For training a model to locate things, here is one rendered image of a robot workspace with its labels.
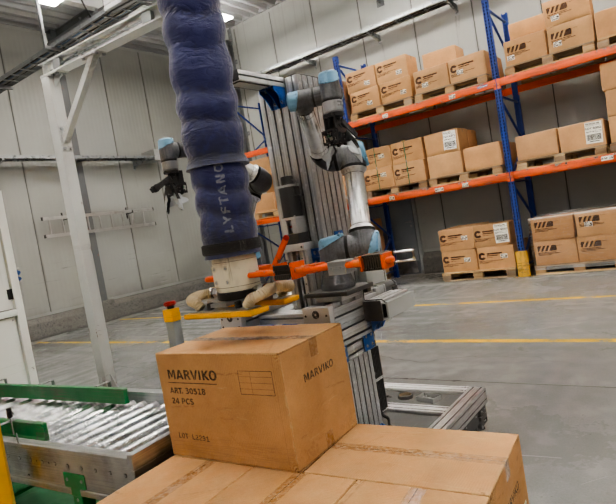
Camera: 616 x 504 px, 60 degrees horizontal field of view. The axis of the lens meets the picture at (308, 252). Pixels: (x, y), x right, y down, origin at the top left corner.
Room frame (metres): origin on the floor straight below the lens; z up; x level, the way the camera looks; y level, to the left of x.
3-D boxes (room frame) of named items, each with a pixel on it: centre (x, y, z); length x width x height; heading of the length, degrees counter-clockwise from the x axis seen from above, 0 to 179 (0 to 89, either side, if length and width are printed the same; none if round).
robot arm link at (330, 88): (2.01, -0.18, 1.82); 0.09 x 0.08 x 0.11; 169
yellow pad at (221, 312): (1.96, 0.34, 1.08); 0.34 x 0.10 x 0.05; 55
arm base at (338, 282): (2.33, -0.11, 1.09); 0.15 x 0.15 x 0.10
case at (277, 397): (2.03, 0.28, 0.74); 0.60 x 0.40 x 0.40; 56
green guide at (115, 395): (3.27, 1.73, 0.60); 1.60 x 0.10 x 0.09; 58
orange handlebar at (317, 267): (2.03, 0.05, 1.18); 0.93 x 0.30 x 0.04; 55
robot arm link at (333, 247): (2.33, -0.11, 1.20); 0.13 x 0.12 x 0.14; 79
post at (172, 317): (2.96, 0.80, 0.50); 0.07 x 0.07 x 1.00; 58
